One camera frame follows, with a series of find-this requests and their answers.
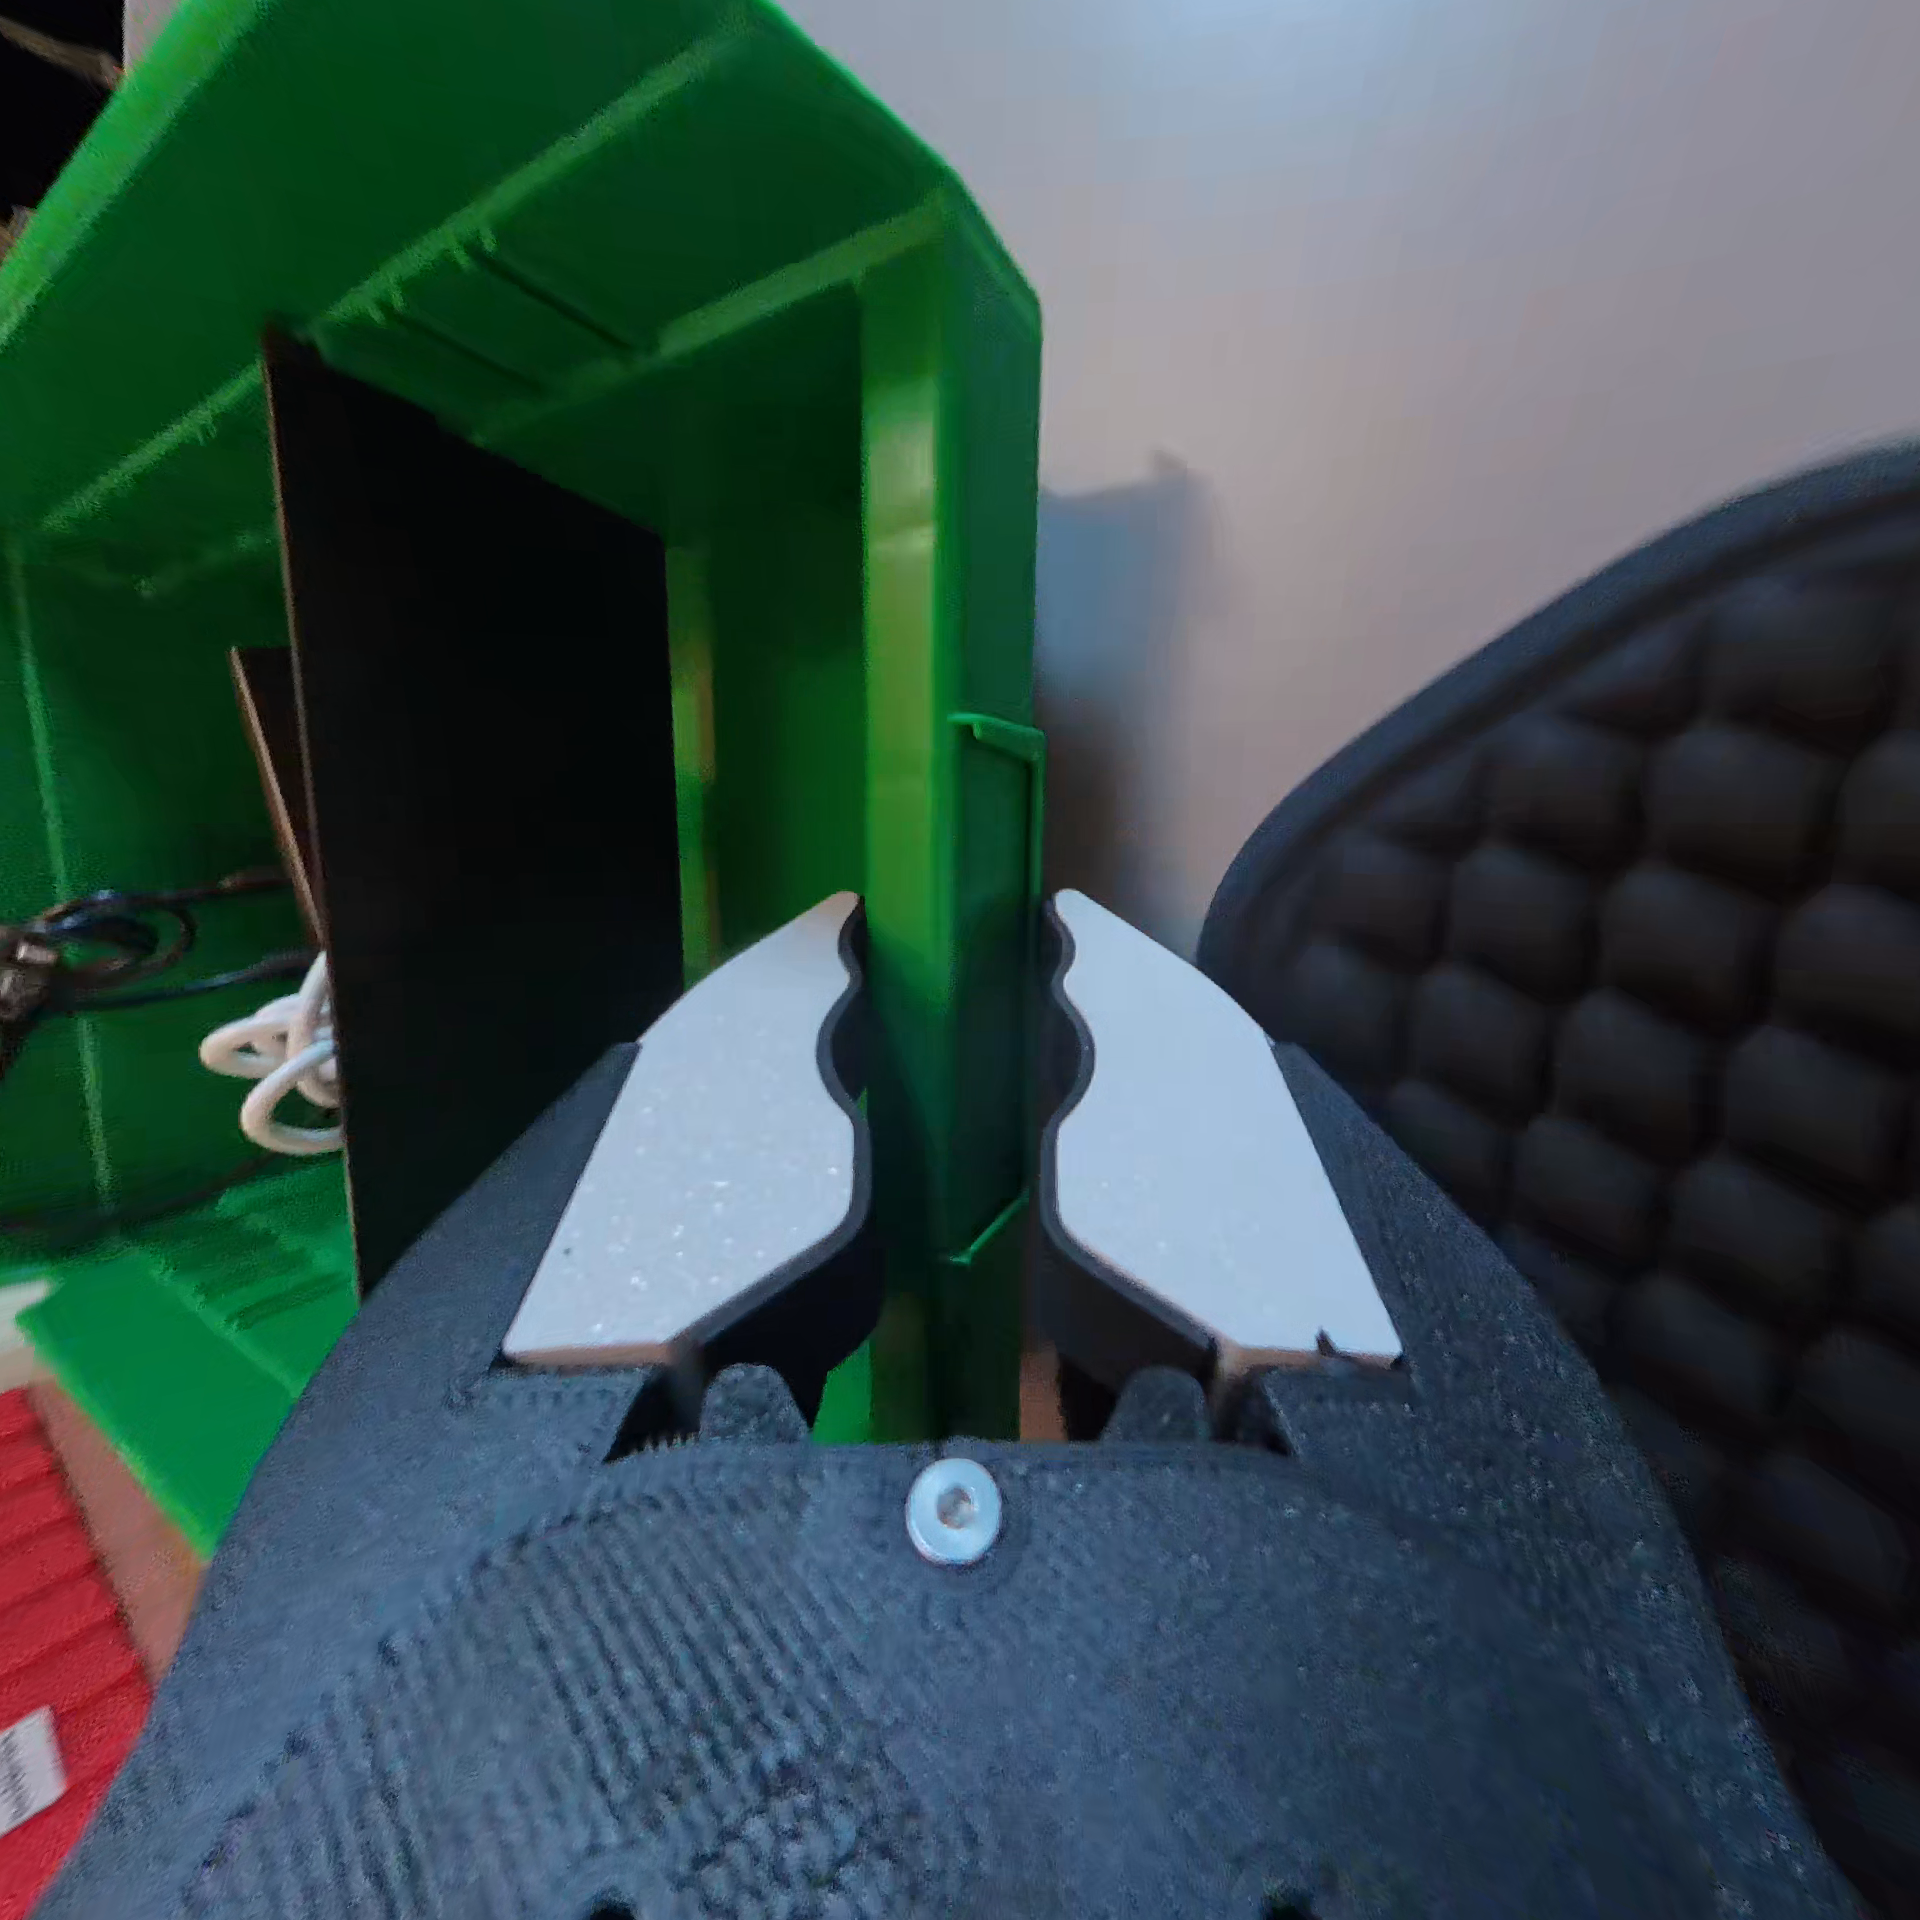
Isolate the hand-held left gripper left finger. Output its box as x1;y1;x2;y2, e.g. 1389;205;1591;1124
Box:
505;893;887;1426

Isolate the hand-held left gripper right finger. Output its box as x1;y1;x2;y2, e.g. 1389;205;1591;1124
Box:
1034;893;1409;1426

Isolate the white USB cable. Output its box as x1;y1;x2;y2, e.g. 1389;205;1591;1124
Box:
199;953;352;1158

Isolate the black USB cable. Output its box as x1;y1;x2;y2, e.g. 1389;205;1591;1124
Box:
0;876;323;1051

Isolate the green plastic bin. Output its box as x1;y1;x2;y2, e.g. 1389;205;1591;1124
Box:
0;0;1049;1557

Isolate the black divider panel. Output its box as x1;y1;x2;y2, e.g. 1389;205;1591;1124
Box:
263;323;688;1298

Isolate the black padded cushion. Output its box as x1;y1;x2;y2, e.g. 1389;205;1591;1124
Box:
1195;442;1920;1920

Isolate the brown flat panel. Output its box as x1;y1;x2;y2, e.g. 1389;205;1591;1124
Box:
228;645;330;953

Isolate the red ribbed plastic bin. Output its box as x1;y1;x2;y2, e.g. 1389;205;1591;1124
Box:
0;1389;158;1920

